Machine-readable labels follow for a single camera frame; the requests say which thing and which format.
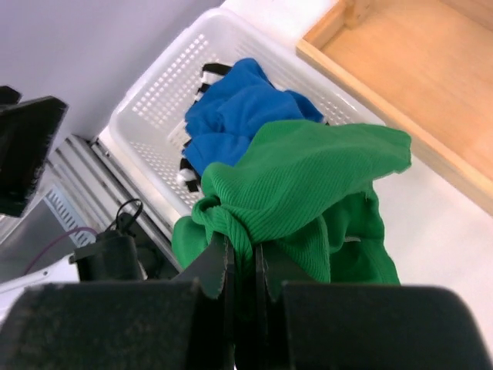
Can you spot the green tank top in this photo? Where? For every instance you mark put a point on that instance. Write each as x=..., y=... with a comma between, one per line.
x=307, y=189

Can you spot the white plastic basket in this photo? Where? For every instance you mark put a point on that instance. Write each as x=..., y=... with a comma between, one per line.
x=148, y=124

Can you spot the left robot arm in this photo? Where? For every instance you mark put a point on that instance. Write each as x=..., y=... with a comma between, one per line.
x=120, y=252

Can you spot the wooden clothes rack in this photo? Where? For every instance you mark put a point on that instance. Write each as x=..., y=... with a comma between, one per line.
x=424, y=67

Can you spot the white slotted cable duct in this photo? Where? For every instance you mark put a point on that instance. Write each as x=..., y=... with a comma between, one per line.
x=68, y=217

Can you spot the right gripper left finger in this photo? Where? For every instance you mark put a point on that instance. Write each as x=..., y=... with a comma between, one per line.
x=184, y=323

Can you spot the blue tank top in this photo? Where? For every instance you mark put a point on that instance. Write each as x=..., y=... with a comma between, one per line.
x=224, y=122

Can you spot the black white striped tank top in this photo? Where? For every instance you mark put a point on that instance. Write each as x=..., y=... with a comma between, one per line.
x=212, y=72

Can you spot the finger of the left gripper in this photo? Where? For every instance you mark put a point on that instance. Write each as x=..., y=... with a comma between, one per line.
x=28, y=129

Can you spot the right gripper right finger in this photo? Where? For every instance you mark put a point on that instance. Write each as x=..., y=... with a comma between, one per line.
x=303, y=324

